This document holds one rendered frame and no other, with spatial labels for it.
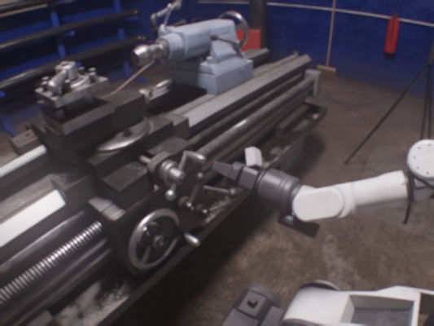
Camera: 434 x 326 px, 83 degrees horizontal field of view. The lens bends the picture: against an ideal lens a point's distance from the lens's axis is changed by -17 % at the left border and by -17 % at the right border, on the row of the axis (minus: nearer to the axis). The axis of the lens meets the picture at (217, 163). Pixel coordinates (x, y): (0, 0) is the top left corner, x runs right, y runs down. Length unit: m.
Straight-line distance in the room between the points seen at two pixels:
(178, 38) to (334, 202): 1.00
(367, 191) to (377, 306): 0.30
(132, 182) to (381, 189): 0.62
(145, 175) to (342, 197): 0.54
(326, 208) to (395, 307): 0.32
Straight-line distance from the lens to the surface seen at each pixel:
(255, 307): 1.30
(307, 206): 0.62
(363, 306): 0.80
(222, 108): 1.33
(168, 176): 0.83
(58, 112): 0.84
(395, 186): 0.62
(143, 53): 1.23
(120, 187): 0.83
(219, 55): 1.47
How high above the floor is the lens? 1.36
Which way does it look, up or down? 34 degrees down
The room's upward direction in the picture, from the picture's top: 3 degrees counter-clockwise
